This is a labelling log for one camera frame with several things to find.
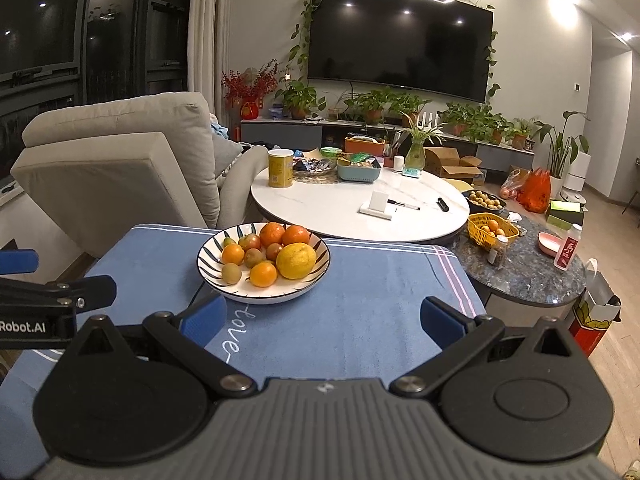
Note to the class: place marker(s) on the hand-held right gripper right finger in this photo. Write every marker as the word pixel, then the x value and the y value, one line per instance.
pixel 442 317

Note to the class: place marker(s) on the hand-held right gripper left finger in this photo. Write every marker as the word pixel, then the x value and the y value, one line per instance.
pixel 205 317

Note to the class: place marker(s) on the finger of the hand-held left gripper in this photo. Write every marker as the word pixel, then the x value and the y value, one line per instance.
pixel 17 262
pixel 95 291

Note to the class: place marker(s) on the brown kiwi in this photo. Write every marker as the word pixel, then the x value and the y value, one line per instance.
pixel 231 273

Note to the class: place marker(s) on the small orange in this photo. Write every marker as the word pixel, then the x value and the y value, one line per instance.
pixel 233 254
pixel 253 258
pixel 263 274

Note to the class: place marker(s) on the small green citrus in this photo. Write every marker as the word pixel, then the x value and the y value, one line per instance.
pixel 228 241

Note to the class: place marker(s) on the red apple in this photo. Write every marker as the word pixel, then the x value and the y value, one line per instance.
pixel 248 242
pixel 274 251

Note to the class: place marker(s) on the white blue-striped bowl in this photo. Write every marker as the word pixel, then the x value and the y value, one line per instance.
pixel 287 287

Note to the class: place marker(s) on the large yellow lemon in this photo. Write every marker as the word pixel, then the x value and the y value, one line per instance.
pixel 296 261

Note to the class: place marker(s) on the large orange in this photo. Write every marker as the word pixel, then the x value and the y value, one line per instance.
pixel 296 235
pixel 272 234

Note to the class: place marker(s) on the blue striped tablecloth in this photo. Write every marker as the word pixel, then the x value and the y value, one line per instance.
pixel 360 310

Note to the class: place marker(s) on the small glass jar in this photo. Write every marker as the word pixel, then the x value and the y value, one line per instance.
pixel 497 252

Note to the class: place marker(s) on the yellow plastic basket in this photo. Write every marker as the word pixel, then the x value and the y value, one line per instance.
pixel 480 235

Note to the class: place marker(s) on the dark marble round table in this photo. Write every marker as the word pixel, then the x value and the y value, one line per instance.
pixel 530 280

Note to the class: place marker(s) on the black marker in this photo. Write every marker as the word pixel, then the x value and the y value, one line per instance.
pixel 442 205

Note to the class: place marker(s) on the beige sofa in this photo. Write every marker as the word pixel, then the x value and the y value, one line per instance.
pixel 115 175

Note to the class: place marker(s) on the black and white pen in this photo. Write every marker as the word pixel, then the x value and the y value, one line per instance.
pixel 402 204

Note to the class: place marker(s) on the dark bowl of longans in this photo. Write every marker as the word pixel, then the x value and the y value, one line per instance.
pixel 484 201

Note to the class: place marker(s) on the pink plate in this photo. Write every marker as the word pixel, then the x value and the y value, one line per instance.
pixel 549 245

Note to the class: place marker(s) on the white card stand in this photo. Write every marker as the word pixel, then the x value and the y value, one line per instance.
pixel 377 205

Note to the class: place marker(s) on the white bottle red label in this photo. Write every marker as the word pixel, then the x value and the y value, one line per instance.
pixel 567 247

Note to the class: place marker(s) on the red and white paper bag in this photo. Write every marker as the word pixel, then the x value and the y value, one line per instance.
pixel 592 325

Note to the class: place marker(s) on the open cardboard box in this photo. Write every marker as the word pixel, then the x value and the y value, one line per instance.
pixel 450 162

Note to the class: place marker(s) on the orange plastic bag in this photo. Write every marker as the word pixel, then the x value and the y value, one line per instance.
pixel 535 190

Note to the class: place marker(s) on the small white cylinder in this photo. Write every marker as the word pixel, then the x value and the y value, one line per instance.
pixel 398 164

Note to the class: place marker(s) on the glass vase with plant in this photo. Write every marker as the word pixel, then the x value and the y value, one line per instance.
pixel 415 157

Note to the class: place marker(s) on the white round table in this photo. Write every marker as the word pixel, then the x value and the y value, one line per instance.
pixel 325 205

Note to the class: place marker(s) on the green box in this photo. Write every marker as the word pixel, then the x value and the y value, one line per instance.
pixel 565 210

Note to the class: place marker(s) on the teal plastic basket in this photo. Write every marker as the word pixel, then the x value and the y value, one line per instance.
pixel 357 175

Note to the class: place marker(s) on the yellow canister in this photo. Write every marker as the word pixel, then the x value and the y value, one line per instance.
pixel 281 170

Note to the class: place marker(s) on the grey pillow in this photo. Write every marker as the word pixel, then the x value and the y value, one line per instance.
pixel 227 152

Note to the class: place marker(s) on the plate of dark snack packets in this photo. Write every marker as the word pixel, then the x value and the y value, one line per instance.
pixel 312 166

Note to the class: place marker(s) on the orange storage box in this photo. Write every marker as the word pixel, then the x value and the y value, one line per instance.
pixel 365 146

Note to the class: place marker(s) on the white humidifier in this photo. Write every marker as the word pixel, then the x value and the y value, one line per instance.
pixel 577 175

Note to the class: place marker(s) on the white picket planter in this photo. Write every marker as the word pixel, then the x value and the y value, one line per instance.
pixel 429 121

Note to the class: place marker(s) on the grey television cabinet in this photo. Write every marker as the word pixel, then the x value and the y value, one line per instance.
pixel 280 135

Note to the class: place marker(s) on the green potted plant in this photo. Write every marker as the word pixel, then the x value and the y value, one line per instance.
pixel 300 100
pixel 475 122
pixel 372 105

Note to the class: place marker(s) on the green bowl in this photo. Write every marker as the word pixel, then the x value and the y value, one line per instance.
pixel 331 152

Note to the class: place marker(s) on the tall leafy potted plant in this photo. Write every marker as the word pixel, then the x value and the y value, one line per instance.
pixel 560 150

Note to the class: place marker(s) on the dark window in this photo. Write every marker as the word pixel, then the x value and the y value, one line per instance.
pixel 75 35

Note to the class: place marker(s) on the red berry plant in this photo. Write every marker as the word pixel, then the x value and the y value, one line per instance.
pixel 247 85

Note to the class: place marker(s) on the hanging ivy vine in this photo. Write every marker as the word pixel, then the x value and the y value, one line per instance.
pixel 302 25
pixel 492 65

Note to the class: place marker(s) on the beige curtain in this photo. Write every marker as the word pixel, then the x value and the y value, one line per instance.
pixel 207 35

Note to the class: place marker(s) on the wall television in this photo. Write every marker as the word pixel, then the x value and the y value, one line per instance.
pixel 400 40

